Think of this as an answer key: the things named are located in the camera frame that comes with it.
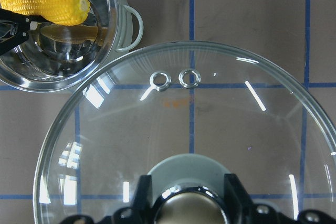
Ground yellow corn cob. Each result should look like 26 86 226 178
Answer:
1 0 90 26

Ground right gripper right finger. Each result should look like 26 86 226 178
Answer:
223 174 335 224

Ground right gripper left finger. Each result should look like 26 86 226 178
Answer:
60 175 155 224

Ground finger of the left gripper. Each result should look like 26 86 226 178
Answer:
1 9 44 55

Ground pale green cooking pot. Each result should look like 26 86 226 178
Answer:
1 0 143 92

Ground glass pot lid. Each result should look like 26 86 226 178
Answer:
34 41 335 223

